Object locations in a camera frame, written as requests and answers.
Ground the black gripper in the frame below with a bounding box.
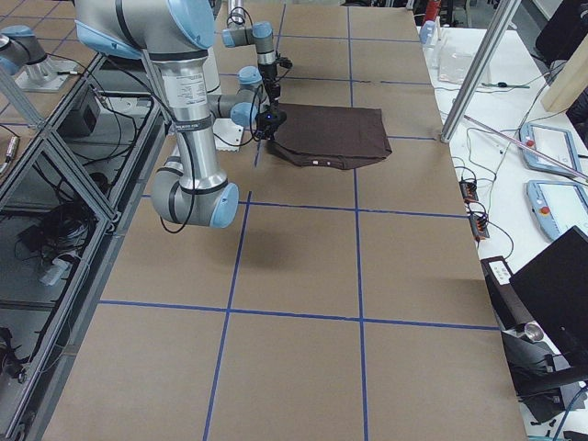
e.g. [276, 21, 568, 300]
[259, 62, 281, 107]
[254, 109, 287, 138]

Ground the brown t-shirt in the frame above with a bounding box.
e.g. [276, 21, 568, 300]
[266, 104, 392, 170]

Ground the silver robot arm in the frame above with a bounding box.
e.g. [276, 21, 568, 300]
[74, 1, 289, 228]
[221, 1, 281, 105]

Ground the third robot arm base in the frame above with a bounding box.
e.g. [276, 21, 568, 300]
[1, 25, 79, 93]

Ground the blue teach pendant far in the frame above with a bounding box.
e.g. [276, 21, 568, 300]
[520, 123, 581, 177]

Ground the blue teach pendant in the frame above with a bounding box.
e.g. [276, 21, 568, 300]
[526, 180, 587, 241]
[520, 123, 581, 177]

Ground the blue teach pendant near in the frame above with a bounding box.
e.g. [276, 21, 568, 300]
[526, 180, 587, 241]

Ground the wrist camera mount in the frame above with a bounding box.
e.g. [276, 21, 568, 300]
[277, 56, 293, 70]

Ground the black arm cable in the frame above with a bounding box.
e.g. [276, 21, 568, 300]
[158, 201, 194, 233]

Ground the aluminium frame post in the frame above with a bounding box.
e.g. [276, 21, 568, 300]
[440, 0, 521, 143]

